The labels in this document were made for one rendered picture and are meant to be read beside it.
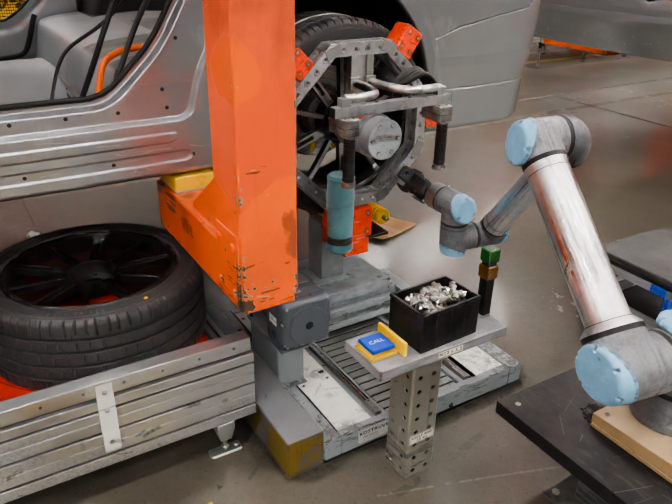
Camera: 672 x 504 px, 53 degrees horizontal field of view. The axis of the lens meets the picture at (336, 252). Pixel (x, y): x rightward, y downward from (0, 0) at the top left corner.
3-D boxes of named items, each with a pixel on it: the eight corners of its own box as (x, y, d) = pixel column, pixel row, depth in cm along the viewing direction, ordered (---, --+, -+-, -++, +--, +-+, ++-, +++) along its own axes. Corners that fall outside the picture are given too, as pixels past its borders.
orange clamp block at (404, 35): (395, 56, 222) (409, 32, 221) (409, 60, 216) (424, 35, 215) (381, 45, 218) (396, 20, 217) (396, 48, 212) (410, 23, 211)
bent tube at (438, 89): (407, 82, 220) (410, 49, 215) (445, 94, 205) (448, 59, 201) (363, 88, 212) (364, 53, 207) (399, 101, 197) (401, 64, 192)
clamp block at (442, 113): (433, 115, 214) (434, 98, 211) (452, 121, 207) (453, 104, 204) (420, 117, 211) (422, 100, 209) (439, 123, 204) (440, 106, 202)
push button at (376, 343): (379, 338, 178) (380, 331, 177) (395, 351, 172) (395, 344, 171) (357, 345, 174) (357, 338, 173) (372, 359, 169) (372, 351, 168)
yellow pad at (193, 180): (201, 173, 225) (200, 159, 223) (217, 186, 214) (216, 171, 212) (161, 180, 218) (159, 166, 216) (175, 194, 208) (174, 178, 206)
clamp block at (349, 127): (343, 128, 198) (343, 111, 195) (359, 136, 191) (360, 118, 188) (328, 131, 195) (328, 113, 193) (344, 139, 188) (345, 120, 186)
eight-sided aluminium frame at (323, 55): (409, 187, 246) (420, 33, 222) (420, 192, 241) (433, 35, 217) (277, 215, 220) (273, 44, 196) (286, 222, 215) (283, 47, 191)
